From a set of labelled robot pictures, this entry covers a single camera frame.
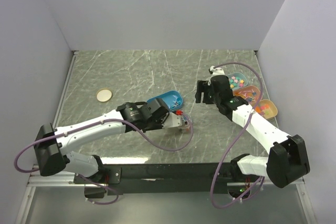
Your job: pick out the blue lollipop tray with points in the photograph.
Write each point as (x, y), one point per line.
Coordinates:
(170, 99)

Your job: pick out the beige round jar lid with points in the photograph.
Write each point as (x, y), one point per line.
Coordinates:
(104, 95)

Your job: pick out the pink lollipop tray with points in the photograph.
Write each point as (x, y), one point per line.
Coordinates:
(250, 93)

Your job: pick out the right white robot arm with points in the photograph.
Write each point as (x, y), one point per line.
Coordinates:
(287, 158)

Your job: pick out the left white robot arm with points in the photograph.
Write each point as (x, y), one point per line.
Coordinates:
(55, 149)

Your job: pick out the beige gummy candy tray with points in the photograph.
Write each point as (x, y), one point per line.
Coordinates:
(267, 109)

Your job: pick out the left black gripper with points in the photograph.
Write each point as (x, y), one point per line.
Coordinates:
(161, 121)

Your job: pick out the light blue star candy tray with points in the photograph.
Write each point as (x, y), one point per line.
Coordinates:
(237, 80)

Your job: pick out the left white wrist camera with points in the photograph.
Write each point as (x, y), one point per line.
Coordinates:
(174, 119)

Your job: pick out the clear plastic jar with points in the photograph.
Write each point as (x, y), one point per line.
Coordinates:
(187, 122)

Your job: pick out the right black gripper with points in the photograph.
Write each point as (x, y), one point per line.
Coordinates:
(202, 87)

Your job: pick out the black base beam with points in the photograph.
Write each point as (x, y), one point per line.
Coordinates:
(157, 178)

